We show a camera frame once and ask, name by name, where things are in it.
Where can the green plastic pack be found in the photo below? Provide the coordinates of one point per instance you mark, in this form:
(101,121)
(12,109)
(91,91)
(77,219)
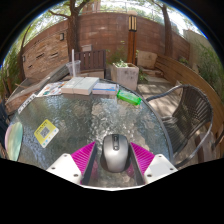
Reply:
(129,97)

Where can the curved wooden bench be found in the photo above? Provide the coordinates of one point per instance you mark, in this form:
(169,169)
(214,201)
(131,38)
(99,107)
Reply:
(186,78)

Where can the thin leaning tree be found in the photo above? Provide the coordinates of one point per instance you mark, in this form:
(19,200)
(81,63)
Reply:
(21,60)

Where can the white wall box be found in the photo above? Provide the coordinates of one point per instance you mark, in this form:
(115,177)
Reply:
(86,48)

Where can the dark wicker armchair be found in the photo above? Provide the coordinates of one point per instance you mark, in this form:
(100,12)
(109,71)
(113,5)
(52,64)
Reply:
(190,113)

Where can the concrete planter with plants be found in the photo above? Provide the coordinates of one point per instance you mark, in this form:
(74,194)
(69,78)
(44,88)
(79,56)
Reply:
(126,77)

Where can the white and blue booklet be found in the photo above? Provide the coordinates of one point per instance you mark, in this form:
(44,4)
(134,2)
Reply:
(105,88)

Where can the yellow square card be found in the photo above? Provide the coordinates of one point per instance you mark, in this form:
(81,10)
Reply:
(46,132)

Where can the raised stone planter bed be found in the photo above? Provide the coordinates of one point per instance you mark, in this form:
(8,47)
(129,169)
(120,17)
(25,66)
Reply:
(30,90)

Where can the clear plastic cup with straw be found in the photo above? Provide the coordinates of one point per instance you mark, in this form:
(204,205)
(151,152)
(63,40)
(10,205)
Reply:
(73,68)

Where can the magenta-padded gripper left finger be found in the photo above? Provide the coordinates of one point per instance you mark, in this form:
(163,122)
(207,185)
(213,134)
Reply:
(65,166)

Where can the white licence plate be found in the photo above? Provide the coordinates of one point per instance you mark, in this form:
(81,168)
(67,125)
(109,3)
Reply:
(26,103)

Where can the grey and black computer mouse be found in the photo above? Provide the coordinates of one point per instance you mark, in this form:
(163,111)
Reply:
(115,155)

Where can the wooden garden lamp post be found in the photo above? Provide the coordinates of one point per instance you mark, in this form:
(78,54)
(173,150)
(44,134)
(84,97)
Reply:
(132,43)

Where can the thick forked tree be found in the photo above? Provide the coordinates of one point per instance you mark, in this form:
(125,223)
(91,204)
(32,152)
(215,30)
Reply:
(72,33)

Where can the black wall lamp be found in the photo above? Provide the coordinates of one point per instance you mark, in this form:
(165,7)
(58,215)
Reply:
(24,58)
(61,36)

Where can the beige stone block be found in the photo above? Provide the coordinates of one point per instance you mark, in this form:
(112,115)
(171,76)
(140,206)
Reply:
(146,60)

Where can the slim straight tree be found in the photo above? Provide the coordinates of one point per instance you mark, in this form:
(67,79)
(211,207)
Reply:
(167,36)

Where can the dark wooden slatted chair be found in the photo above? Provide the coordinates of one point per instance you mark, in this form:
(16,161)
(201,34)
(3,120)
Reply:
(93,60)

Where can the low concrete block seat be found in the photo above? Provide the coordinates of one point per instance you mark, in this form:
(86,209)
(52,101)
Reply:
(91,74)

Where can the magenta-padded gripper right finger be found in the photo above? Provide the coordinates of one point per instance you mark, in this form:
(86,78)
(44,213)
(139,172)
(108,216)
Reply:
(159,166)

